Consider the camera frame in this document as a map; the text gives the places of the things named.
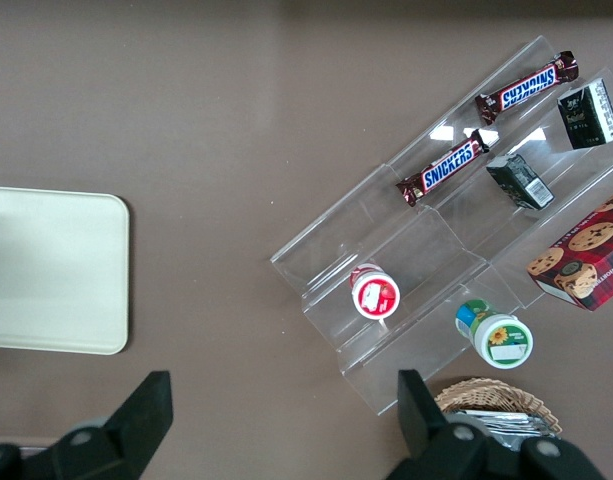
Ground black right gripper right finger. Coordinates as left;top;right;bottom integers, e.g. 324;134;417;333
388;369;606;480

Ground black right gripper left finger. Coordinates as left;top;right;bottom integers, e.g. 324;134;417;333
0;370;174;480

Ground woven wicker basket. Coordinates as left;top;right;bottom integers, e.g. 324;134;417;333
433;377;562;435

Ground foil wrapped sandwich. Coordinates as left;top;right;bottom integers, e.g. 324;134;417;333
448;408;555;451

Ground cream plastic tray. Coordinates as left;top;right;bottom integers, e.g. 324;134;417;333
0;185;131;357

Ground green lidded sunflower cup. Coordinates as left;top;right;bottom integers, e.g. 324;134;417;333
454;299;534;370

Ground red lidded yogurt cup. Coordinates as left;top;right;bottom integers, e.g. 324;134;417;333
349;264;401;320

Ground clear acrylic tiered shelf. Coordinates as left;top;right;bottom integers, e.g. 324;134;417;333
269;34;613;417

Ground red plaid cookie box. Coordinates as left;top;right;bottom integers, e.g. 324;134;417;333
526;183;613;312

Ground Snickers chocolate bar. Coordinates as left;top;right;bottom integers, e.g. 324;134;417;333
395;128;491;208
474;50;580;126

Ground small dark green carton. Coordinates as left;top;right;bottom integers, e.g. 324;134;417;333
485;153;556;211

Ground large dark green carton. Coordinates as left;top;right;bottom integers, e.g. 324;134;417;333
556;78;613;151

